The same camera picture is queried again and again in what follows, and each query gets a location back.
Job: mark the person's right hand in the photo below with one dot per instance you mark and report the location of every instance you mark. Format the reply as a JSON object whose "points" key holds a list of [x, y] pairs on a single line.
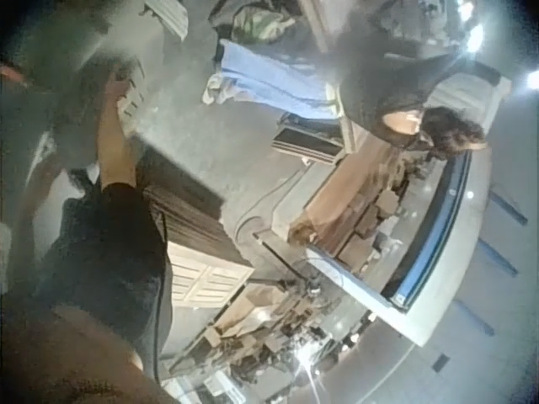
{"points": [[113, 99]]}

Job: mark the person's right fingers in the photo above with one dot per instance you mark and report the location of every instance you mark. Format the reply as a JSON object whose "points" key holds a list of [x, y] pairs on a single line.
{"points": [[119, 86]]}

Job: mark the white slatted plastic piece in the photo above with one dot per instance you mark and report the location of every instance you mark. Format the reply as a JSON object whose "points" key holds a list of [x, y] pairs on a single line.
{"points": [[134, 97]]}

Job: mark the white ribbed panel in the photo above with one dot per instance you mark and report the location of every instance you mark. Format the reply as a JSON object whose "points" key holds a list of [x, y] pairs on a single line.
{"points": [[168, 17]]}

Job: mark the stack of dark wooden slats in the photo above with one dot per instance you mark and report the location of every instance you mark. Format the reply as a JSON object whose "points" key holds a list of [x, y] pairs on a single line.
{"points": [[189, 219]]}

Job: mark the green camouflage bag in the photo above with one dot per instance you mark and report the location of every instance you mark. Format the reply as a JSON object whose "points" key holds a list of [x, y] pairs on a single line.
{"points": [[259, 23]]}

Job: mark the cluttered bench of tools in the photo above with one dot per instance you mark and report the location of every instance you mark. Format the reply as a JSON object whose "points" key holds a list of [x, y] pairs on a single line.
{"points": [[273, 332]]}

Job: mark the white board with blue edge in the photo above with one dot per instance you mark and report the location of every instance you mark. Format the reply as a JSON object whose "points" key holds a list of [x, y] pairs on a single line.
{"points": [[425, 252]]}

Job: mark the black tray with white frame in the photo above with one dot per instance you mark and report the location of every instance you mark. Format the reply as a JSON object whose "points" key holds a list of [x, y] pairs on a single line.
{"points": [[306, 143]]}

